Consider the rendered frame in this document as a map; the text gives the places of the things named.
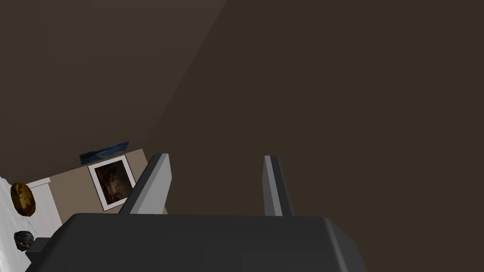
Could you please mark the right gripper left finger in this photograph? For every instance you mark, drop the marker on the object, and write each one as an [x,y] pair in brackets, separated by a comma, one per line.
[153,190]

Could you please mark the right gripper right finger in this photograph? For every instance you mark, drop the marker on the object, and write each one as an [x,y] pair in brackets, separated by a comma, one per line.
[274,189]

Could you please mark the white-framed dark picture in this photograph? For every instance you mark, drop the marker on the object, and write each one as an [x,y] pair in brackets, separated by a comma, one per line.
[112,182]

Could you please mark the blue picture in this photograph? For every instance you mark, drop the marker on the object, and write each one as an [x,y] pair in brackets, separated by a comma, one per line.
[104,152]

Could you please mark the white door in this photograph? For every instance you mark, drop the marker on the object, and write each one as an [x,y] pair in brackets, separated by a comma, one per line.
[38,211]

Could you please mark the gold round door knob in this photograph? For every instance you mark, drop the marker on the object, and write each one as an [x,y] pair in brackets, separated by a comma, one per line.
[23,199]

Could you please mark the dark round door knob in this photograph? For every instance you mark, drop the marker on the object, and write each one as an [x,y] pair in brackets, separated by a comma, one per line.
[24,240]

